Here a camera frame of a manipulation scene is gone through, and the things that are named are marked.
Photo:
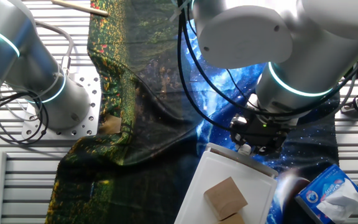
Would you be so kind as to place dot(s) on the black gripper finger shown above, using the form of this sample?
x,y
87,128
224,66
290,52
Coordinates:
x,y
236,135
266,150

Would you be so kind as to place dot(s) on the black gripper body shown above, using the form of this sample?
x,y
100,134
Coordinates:
x,y
266,133

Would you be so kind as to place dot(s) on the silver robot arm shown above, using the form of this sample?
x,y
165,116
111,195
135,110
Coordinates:
x,y
244,37

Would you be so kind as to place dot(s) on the white drawer cabinet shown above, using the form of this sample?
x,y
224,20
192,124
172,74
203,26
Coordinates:
x,y
228,174

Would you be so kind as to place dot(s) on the brown wooden cube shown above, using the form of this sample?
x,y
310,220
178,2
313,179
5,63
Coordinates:
x,y
232,220
225,196

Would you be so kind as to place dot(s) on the blue tissue pack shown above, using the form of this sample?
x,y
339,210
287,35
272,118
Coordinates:
x,y
322,189

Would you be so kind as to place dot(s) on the galaxy and meadow print cloth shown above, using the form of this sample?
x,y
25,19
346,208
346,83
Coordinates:
x,y
151,140

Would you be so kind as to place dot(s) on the brown tape patch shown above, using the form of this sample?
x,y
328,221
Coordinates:
x,y
110,124

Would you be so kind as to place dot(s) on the pale wooden stick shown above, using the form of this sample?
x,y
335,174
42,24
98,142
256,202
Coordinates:
x,y
79,7

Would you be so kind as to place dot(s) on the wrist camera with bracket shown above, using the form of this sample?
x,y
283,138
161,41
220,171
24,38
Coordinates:
x,y
238,119

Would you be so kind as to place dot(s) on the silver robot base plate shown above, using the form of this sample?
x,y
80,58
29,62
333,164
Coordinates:
x,y
89,93

